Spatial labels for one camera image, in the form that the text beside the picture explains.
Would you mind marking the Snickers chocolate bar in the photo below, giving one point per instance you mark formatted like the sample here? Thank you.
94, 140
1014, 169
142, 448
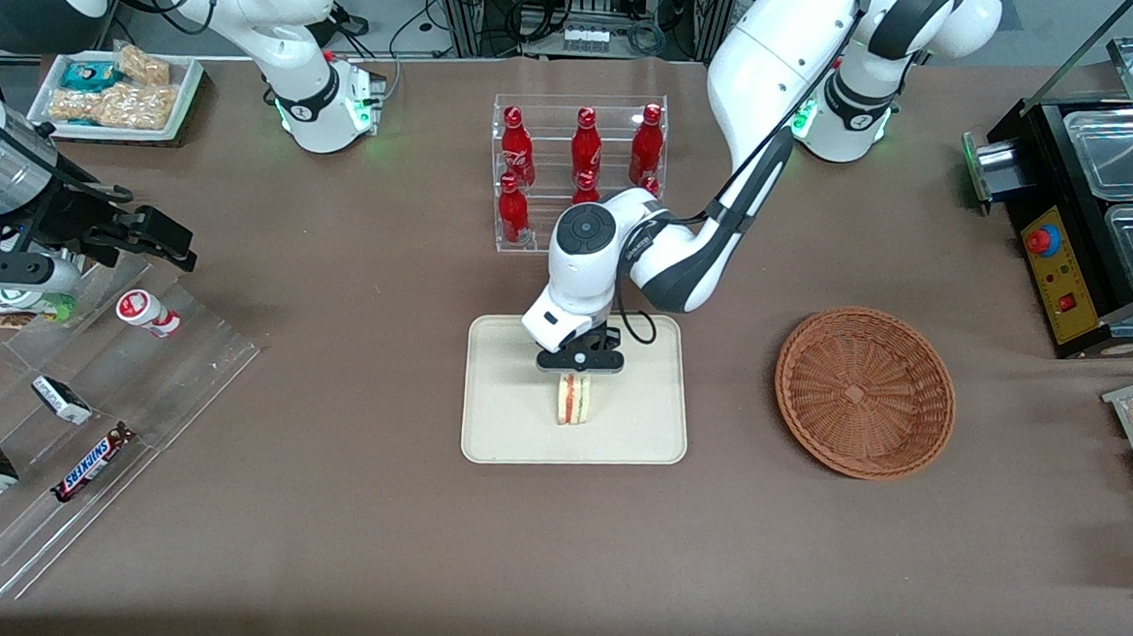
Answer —
91, 463

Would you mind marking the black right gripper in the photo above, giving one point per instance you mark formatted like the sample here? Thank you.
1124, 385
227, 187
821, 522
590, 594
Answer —
69, 217

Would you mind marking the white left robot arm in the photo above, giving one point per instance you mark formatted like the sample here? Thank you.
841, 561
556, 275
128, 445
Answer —
764, 67

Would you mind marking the white power strip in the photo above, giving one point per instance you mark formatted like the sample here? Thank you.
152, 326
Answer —
586, 38

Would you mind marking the red cola bottle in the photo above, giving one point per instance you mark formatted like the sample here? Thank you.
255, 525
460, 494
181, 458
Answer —
586, 191
646, 148
651, 185
517, 155
586, 149
513, 213

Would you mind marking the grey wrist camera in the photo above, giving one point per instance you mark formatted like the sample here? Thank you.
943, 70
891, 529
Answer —
16, 272
579, 360

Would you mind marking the white red yogurt bottle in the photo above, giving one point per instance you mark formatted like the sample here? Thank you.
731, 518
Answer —
145, 310

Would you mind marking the cream plastic tray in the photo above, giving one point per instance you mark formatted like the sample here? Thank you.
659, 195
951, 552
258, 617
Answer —
514, 402

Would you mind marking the aluminium equipment rack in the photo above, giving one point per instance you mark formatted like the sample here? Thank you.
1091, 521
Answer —
466, 12

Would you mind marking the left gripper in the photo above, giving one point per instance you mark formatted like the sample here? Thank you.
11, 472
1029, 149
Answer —
604, 337

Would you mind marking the small puffed snack bag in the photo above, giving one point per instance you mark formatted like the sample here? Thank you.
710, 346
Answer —
143, 65

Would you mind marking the green capped drink bottle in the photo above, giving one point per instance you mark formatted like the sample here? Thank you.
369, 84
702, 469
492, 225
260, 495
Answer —
55, 309

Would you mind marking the dark board under tray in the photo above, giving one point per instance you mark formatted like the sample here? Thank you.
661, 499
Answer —
201, 120

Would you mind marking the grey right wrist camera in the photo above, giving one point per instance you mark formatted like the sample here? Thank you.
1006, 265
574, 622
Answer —
16, 272

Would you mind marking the clear acrylic stepped display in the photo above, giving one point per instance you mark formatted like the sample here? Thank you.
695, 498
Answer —
185, 376

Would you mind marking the brown wicker basket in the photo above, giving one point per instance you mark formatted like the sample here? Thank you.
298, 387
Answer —
863, 392

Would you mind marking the clear acrylic bottle rack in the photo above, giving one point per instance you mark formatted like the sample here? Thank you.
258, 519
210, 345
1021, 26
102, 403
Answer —
550, 114

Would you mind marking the teal snack packet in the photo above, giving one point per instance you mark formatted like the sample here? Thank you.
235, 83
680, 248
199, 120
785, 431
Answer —
90, 75

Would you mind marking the white rectangular snack tray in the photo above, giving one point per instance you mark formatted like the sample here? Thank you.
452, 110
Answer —
188, 85

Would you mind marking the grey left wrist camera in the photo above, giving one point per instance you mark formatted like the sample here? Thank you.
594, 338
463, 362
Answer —
579, 360

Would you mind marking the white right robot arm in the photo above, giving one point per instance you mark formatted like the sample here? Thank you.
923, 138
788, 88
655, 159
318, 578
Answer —
289, 61

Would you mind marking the dark diagonal metal rod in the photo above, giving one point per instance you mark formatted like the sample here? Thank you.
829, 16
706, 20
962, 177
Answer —
1074, 62

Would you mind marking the triangle sandwich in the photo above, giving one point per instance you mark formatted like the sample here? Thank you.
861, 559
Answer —
572, 401

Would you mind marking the black food warmer machine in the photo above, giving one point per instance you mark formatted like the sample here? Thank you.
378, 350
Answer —
1063, 276

